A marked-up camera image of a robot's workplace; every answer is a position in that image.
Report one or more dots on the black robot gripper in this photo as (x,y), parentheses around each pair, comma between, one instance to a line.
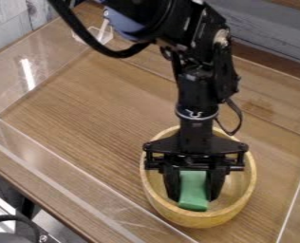
(193,147)

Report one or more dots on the green rectangular block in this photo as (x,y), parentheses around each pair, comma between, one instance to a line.
(193,198)

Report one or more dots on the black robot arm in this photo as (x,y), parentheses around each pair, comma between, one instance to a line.
(193,35)

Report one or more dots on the brown wooden bowl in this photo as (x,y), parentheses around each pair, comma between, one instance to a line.
(236,193)

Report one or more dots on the black metal frame bracket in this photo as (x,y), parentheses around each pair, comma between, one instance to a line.
(22,229)

